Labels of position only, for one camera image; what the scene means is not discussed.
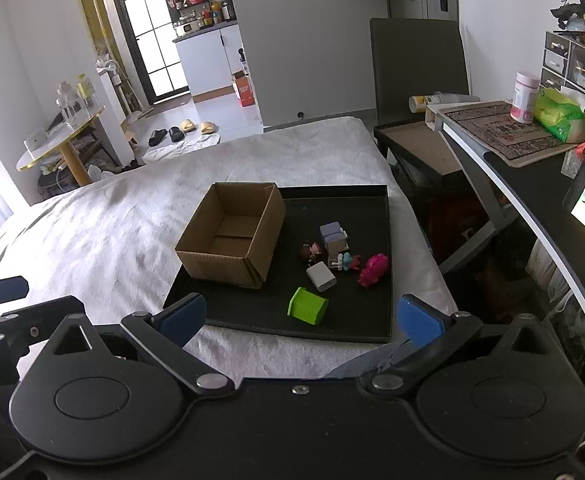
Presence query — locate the black curved desk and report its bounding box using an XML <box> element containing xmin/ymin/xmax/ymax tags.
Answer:
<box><xmin>439</xmin><ymin>102</ymin><xmax>585</xmax><ymax>411</ymax></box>

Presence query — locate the white kitchen cabinet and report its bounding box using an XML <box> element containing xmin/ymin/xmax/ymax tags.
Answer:
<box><xmin>172</xmin><ymin>22</ymin><xmax>246</xmax><ymax>96</ymax></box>

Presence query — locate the brown-haired small figurine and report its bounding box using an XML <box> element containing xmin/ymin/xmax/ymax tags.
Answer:
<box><xmin>299</xmin><ymin>241</ymin><xmax>325</xmax><ymax>267</ymax></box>

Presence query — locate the grey drawer organizer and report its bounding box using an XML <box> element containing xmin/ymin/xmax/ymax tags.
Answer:
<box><xmin>539</xmin><ymin>30</ymin><xmax>585</xmax><ymax>108</ymax></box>

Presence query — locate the white floor towel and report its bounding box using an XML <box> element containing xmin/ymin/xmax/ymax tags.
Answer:
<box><xmin>141</xmin><ymin>132</ymin><xmax>222</xmax><ymax>166</ymax></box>

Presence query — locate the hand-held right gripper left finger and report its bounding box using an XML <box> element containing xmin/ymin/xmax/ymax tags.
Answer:
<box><xmin>37</xmin><ymin>291</ymin><xmax>236</xmax><ymax>402</ymax></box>

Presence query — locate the white bottle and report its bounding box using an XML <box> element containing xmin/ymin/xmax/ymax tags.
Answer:
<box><xmin>408</xmin><ymin>91</ymin><xmax>478</xmax><ymax>113</ymax></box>

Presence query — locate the white floor appliance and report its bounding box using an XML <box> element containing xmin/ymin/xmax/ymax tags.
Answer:
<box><xmin>97</xmin><ymin>57</ymin><xmax>124</xmax><ymax>116</ymax></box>

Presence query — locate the pink toy pig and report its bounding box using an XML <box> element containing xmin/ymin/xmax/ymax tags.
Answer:
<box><xmin>357</xmin><ymin>253</ymin><xmax>389</xmax><ymax>288</ymax></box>

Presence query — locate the white charger plug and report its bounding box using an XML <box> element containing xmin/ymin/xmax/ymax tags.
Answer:
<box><xmin>305</xmin><ymin>262</ymin><xmax>337</xmax><ymax>293</ymax></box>

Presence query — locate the orange cardboard box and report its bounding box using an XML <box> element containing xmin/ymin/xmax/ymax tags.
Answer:
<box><xmin>232</xmin><ymin>72</ymin><xmax>256</xmax><ymax>107</ymax></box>

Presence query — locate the kitchen shelf rack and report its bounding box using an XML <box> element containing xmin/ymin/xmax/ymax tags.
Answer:
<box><xmin>170</xmin><ymin>0</ymin><xmax>210</xmax><ymax>26</ymax></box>

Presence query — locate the black-framed glass door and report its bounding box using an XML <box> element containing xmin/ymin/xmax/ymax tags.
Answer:
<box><xmin>106</xmin><ymin>0</ymin><xmax>192</xmax><ymax>106</ymax></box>

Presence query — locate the yellow-green bottle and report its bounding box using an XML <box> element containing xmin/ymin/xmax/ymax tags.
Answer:
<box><xmin>76</xmin><ymin>74</ymin><xmax>96</xmax><ymax>106</ymax></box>

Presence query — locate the patterned desk mat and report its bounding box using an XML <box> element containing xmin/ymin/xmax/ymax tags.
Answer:
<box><xmin>445</xmin><ymin>101</ymin><xmax>580</xmax><ymax>167</ymax></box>

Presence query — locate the brown cardboard box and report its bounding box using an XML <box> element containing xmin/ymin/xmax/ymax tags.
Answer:
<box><xmin>174</xmin><ymin>182</ymin><xmax>287</xmax><ymax>290</ymax></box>

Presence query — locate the grey chair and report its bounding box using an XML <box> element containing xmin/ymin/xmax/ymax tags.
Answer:
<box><xmin>369</xmin><ymin>17</ymin><xmax>473</xmax><ymax>191</ymax></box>

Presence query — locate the dark crumpled object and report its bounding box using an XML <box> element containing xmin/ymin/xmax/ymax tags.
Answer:
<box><xmin>551</xmin><ymin>0</ymin><xmax>585</xmax><ymax>31</ymax></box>

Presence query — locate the green tissue pack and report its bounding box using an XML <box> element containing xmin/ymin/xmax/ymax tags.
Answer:
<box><xmin>533</xmin><ymin>87</ymin><xmax>585</xmax><ymax>143</ymax></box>

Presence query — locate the purple white toy furniture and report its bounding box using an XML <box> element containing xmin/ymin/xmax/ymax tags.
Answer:
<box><xmin>319</xmin><ymin>222</ymin><xmax>349</xmax><ymax>256</ymax></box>

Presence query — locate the white jar pink lid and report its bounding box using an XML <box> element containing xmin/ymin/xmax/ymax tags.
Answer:
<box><xmin>511</xmin><ymin>71</ymin><xmax>541</xmax><ymax>125</ymax></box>

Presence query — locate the green toy house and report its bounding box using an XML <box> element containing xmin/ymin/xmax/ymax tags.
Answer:
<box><xmin>287</xmin><ymin>287</ymin><xmax>329</xmax><ymax>326</ymax></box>

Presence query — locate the black tray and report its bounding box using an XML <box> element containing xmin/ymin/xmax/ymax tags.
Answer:
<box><xmin>162</xmin><ymin>185</ymin><xmax>392</xmax><ymax>345</ymax></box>

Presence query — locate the colourful small figurine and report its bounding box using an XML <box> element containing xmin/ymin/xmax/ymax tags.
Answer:
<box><xmin>328</xmin><ymin>252</ymin><xmax>362</xmax><ymax>273</ymax></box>

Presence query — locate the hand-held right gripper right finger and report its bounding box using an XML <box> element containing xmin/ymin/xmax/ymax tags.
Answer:
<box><xmin>356</xmin><ymin>294</ymin><xmax>569</xmax><ymax>402</ymax></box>

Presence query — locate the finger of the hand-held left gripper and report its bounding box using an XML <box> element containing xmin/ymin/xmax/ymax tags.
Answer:
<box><xmin>0</xmin><ymin>296</ymin><xmax>88</xmax><ymax>356</ymax></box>
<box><xmin>0</xmin><ymin>267</ymin><xmax>30</xmax><ymax>312</ymax></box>

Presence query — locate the round white table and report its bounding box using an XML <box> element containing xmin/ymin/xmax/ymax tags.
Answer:
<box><xmin>16</xmin><ymin>105</ymin><xmax>107</xmax><ymax>188</ymax></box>

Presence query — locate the clear glass vase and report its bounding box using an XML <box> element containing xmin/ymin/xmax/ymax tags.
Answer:
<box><xmin>55</xmin><ymin>82</ymin><xmax>86</xmax><ymax>128</ymax></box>

